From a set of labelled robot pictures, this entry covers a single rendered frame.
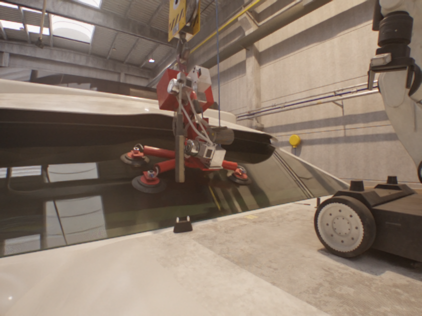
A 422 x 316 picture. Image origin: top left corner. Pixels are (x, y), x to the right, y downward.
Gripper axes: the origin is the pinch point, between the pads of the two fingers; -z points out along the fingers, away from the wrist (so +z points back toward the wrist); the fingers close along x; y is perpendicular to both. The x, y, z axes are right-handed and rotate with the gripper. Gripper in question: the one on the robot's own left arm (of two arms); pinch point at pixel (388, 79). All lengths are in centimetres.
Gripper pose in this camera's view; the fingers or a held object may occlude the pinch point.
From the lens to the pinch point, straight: 83.0
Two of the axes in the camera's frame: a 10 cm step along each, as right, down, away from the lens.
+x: -4.7, -1.9, 8.6
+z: 0.9, -9.8, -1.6
